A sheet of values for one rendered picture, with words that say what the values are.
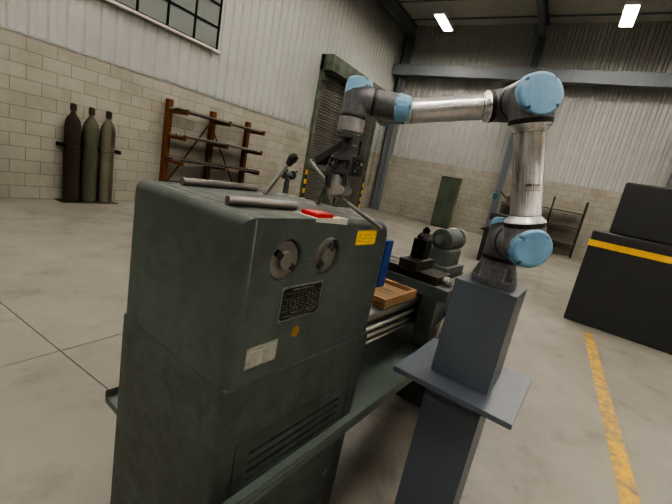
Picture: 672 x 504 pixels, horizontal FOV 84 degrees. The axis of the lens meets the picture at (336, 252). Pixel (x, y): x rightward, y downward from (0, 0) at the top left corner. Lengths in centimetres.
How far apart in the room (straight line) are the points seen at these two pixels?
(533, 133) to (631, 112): 1474
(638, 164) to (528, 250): 1455
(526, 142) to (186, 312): 100
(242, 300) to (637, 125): 1545
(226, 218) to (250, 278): 13
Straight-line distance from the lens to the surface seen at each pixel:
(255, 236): 77
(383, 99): 112
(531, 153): 120
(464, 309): 135
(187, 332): 97
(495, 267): 134
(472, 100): 130
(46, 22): 795
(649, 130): 1589
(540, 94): 119
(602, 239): 594
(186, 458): 111
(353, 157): 108
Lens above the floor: 138
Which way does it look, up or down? 12 degrees down
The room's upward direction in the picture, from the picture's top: 11 degrees clockwise
